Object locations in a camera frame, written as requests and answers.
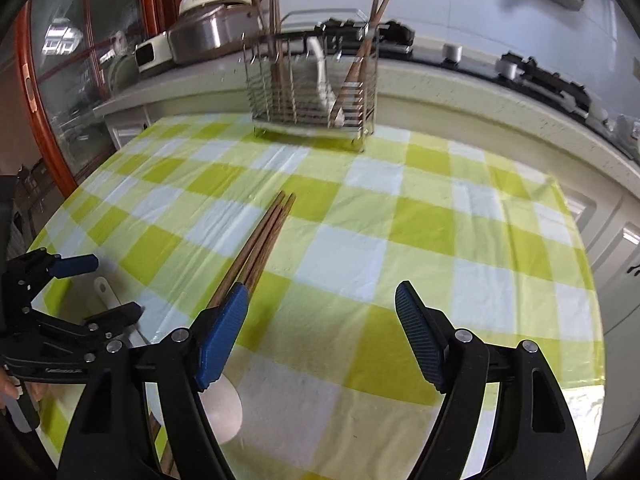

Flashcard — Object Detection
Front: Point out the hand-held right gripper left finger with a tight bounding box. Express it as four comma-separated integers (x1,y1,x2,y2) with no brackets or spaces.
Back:
57,284,250,480

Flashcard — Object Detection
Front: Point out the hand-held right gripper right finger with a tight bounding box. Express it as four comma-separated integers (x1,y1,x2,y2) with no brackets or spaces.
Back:
394,281,586,480

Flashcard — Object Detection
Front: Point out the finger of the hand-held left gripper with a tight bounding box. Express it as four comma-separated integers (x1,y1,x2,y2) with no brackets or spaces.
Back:
7,251,100,306
32,301,146,362

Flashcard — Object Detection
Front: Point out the white ceramic spoon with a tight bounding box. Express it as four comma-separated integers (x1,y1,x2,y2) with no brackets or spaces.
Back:
94,277,245,445
305,35,347,127

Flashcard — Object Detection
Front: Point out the metal wire utensil rack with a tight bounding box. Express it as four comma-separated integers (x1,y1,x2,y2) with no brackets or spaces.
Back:
242,7,381,154

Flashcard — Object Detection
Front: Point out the person's left hand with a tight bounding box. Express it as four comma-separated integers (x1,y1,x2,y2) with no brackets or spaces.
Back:
0,366,50,406

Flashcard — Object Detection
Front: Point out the green white checked tablecloth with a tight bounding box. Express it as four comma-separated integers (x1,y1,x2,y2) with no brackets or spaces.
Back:
27,111,609,480

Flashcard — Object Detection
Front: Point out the white lower cabinet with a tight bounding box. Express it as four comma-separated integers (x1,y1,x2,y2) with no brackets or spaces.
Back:
564,184,640,443

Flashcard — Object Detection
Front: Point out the small white appliance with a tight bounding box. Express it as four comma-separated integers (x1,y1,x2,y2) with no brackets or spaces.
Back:
133,32,176,74

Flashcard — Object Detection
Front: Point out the silver cooker with cream lid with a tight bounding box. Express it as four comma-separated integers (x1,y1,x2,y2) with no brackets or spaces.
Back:
167,0,262,66

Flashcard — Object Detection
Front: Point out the wooden framed glass door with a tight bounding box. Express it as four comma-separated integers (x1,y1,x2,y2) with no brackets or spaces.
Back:
14,0,182,197

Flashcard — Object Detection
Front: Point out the black glass gas stove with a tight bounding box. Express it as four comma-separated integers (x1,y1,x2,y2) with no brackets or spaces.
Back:
309,17,603,122

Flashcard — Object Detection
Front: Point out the black burner grate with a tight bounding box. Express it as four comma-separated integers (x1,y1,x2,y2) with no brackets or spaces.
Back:
499,50,597,117
319,17,417,57

